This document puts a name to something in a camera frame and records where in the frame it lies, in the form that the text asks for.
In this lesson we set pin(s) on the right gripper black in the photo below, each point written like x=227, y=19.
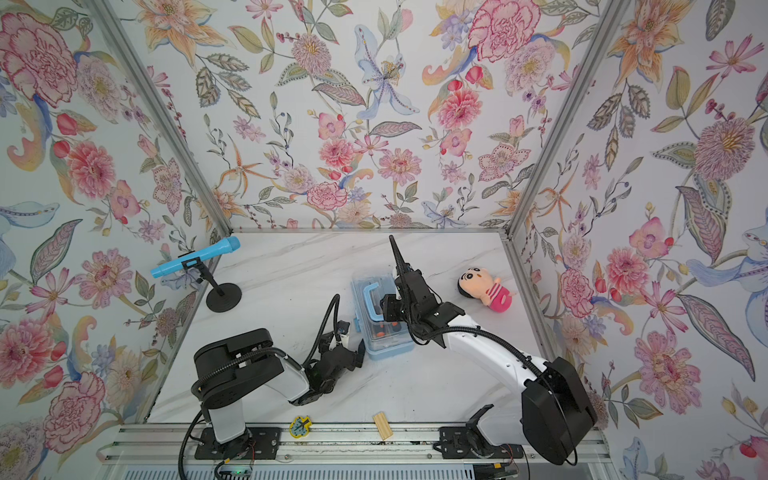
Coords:
x=389, y=307

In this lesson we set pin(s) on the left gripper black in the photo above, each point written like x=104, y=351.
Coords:
x=353, y=355

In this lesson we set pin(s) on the blue plastic tool box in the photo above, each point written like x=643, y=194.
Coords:
x=382, y=339

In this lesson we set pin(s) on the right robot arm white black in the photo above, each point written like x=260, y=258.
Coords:
x=555, y=412

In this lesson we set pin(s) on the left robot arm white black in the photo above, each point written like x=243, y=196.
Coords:
x=230, y=369

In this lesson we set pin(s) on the yellow blue sticker badge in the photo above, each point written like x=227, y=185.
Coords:
x=300, y=427

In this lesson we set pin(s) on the small wooden block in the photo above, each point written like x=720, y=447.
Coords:
x=383, y=426

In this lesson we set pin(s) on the cartoon boy plush doll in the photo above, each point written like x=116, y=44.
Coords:
x=479, y=284

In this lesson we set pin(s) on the black microphone stand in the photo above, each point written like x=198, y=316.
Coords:
x=223, y=297

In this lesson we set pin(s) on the blue toy microphone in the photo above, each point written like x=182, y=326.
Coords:
x=225, y=246

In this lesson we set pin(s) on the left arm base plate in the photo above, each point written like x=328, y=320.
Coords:
x=256, y=443

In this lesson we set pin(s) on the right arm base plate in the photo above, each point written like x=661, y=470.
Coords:
x=462, y=443

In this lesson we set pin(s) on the aluminium front rail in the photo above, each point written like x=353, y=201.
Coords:
x=327, y=443

